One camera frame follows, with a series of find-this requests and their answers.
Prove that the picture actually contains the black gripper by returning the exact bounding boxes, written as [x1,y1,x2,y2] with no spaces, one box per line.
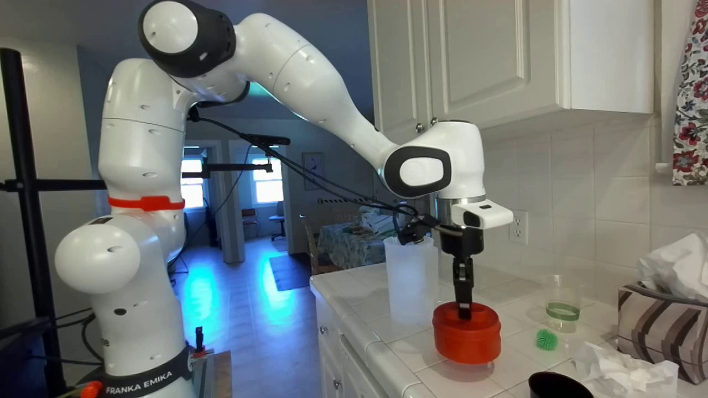
[441,225,484,321]

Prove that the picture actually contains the orange cup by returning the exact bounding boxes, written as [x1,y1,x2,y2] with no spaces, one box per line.
[432,304,503,364]

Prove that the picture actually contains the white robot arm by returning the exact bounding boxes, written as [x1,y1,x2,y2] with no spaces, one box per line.
[55,0,513,398]

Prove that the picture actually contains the translucent plastic jar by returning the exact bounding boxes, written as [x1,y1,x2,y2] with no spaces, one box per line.
[384,237,437,329]

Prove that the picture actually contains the small green rimmed jar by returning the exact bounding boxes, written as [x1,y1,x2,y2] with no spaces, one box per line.
[544,275,580,332]

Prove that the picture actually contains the green sponge piece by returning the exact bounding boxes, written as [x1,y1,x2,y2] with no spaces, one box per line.
[535,329,558,352]

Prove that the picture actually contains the crumpled white tissue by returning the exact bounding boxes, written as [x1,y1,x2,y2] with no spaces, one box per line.
[570,342,679,398]

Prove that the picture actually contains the striped tissue box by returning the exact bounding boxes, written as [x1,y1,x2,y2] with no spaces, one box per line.
[617,286,708,384]

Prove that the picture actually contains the white upper cabinet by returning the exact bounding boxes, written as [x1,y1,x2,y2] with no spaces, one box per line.
[368,0,655,142]

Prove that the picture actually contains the floral curtain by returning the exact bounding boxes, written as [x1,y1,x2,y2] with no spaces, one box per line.
[672,0,708,186]

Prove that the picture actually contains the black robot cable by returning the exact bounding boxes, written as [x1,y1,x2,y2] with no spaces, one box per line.
[185,108,445,246]

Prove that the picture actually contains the white wall outlet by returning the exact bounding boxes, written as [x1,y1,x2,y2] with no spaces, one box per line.
[512,213,529,246]

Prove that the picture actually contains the black camera stand pole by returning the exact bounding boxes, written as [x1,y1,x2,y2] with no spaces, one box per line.
[0,47,101,395]

